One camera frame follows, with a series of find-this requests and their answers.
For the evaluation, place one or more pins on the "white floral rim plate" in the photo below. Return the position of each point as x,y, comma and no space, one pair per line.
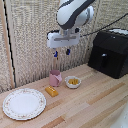
24,103

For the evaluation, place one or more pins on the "pink cup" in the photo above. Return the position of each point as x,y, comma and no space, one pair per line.
55,78

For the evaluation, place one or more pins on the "yellow block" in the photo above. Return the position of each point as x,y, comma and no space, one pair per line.
51,91

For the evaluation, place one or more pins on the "black air fryer body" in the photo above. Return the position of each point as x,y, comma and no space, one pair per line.
115,41

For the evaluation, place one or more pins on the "black air fryer basket drawer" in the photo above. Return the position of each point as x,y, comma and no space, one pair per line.
104,60

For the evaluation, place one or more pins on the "yellow food pieces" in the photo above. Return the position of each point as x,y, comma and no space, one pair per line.
73,81

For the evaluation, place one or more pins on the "white rounded robot base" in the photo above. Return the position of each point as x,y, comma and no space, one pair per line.
121,118

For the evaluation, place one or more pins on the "small white bowl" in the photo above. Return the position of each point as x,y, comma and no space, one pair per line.
72,82

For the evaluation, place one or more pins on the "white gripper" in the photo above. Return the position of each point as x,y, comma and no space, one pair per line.
63,39

